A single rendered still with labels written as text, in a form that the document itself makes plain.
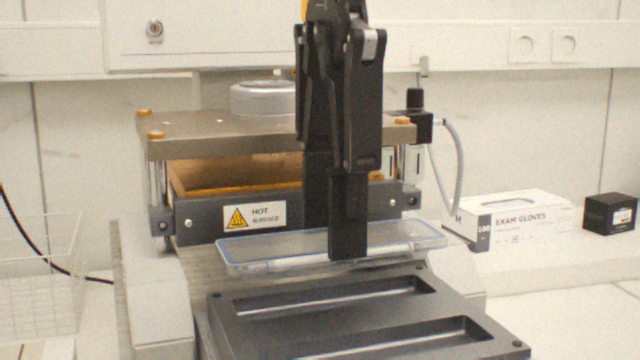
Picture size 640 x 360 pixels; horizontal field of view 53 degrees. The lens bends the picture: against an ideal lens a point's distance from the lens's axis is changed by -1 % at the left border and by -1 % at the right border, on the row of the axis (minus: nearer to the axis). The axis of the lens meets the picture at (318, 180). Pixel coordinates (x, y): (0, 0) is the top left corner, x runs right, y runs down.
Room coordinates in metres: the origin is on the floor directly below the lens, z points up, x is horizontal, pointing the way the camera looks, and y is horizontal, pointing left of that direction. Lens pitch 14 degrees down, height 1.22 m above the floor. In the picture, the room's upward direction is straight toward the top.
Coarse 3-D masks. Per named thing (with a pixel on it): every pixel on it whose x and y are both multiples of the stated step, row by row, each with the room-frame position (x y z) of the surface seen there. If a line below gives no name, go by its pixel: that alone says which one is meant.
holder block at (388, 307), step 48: (288, 288) 0.51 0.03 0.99; (336, 288) 0.51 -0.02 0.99; (384, 288) 0.53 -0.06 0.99; (432, 288) 0.51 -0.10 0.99; (240, 336) 0.42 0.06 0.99; (288, 336) 0.42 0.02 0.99; (336, 336) 0.42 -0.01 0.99; (384, 336) 0.43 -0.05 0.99; (432, 336) 0.45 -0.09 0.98; (480, 336) 0.44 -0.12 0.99
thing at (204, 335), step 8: (200, 320) 0.50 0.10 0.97; (208, 320) 0.50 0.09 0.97; (200, 328) 0.48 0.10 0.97; (208, 328) 0.48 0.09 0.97; (200, 336) 0.47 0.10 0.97; (208, 336) 0.47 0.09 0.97; (200, 344) 0.47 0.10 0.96; (208, 344) 0.45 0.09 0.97; (216, 344) 0.45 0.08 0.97; (200, 352) 0.48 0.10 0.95; (208, 352) 0.44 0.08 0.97; (216, 352) 0.44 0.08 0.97
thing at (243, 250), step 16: (368, 224) 0.53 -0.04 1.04; (384, 224) 0.53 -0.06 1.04; (400, 224) 0.53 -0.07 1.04; (416, 224) 0.53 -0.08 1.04; (224, 240) 0.49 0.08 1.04; (240, 240) 0.49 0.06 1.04; (256, 240) 0.49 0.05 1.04; (272, 240) 0.49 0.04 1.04; (288, 240) 0.49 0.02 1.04; (304, 240) 0.49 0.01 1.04; (320, 240) 0.49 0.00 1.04; (368, 240) 0.49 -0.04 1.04; (384, 240) 0.49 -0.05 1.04; (400, 240) 0.49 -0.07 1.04; (416, 240) 0.49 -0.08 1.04; (240, 256) 0.46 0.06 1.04; (256, 256) 0.46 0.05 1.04; (272, 256) 0.46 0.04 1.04; (288, 256) 0.46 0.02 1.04
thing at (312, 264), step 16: (432, 240) 0.50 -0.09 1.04; (224, 256) 0.46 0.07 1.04; (304, 256) 0.46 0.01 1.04; (320, 256) 0.46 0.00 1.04; (368, 256) 0.48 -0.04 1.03; (384, 256) 0.49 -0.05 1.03; (400, 256) 0.50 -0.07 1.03; (416, 256) 0.50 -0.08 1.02; (240, 272) 0.44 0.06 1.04; (256, 272) 0.45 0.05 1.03; (272, 272) 0.46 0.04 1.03; (288, 272) 0.47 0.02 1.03; (304, 272) 0.47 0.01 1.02; (320, 272) 0.48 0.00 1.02
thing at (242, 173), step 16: (176, 160) 0.72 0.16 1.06; (192, 160) 0.72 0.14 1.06; (208, 160) 0.71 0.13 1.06; (224, 160) 0.71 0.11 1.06; (240, 160) 0.71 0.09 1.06; (256, 160) 0.68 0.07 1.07; (272, 160) 0.68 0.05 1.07; (288, 160) 0.71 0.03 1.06; (176, 176) 0.65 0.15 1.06; (192, 176) 0.64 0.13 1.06; (208, 176) 0.64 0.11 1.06; (224, 176) 0.64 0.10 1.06; (240, 176) 0.64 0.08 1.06; (256, 176) 0.64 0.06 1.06; (272, 176) 0.64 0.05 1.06; (288, 176) 0.64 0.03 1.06; (368, 176) 0.64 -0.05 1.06; (384, 176) 0.65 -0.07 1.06; (176, 192) 0.66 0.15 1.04; (192, 192) 0.59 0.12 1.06; (208, 192) 0.59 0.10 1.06; (224, 192) 0.59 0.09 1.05
